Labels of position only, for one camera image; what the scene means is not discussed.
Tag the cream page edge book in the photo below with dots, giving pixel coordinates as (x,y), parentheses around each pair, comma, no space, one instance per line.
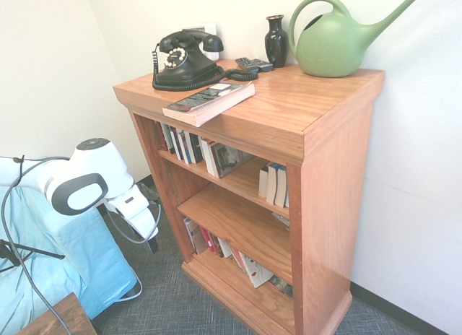
(263,183)

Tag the black tripod stand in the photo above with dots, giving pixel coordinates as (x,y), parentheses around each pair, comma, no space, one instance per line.
(32,251)

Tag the orange spine book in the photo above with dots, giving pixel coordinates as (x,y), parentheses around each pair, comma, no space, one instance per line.
(237,259)

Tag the black glossy vase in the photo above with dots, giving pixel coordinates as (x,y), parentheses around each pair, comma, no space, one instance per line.
(276,42)

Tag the wooden bookshelf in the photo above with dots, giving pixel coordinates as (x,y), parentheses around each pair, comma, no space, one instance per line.
(325,190)

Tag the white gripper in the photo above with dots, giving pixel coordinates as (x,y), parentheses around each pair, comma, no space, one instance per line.
(135,210)

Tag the dark brown spine book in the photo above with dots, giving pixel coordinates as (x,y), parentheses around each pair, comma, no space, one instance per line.
(217,246)

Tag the grey green cover book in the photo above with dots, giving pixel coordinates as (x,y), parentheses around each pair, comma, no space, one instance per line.
(229,160)

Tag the green plastic watering can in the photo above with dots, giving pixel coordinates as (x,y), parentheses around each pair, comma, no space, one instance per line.
(330,48)

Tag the black paperback book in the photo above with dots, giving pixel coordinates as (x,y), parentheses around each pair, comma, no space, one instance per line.
(207,100)

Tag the plain white book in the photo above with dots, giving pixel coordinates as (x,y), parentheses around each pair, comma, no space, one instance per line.
(224,248)

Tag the white grey cover book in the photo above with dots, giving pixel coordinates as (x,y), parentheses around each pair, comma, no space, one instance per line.
(195,237)

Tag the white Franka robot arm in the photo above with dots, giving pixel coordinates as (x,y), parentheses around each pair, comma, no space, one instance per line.
(83,169)

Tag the white book red marks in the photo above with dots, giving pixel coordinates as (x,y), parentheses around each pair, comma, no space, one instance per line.
(256,271)

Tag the blue top paperback book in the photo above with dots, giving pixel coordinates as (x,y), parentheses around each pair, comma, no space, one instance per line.
(282,188)
(272,185)

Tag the black rotary telephone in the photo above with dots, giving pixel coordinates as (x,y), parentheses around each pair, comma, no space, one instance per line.
(180,66)

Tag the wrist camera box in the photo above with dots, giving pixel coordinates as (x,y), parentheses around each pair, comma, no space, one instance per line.
(145,192)

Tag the black remote control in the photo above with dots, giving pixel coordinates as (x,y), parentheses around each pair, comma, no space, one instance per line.
(262,65)
(245,63)

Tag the dark wooden table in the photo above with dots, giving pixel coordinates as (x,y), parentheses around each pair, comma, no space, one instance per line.
(61,318)

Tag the dark green flat book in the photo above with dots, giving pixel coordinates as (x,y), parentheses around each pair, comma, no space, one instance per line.
(283,286)

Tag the flat lying paper booklet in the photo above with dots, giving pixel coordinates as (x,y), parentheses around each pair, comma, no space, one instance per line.
(282,219)

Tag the dark red spine book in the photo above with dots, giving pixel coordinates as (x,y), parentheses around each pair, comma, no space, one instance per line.
(160,136)

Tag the white blue red book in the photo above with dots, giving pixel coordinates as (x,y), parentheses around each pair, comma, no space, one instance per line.
(185,149)

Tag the white green spine book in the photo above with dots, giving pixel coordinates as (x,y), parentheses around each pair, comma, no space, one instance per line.
(168,140)

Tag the black spine book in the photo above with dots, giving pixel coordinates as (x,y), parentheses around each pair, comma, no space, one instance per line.
(176,144)
(196,149)

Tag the white wall plate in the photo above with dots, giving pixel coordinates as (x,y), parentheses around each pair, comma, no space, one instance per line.
(211,28)

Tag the white page edge book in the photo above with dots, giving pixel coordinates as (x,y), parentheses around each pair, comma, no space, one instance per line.
(209,158)

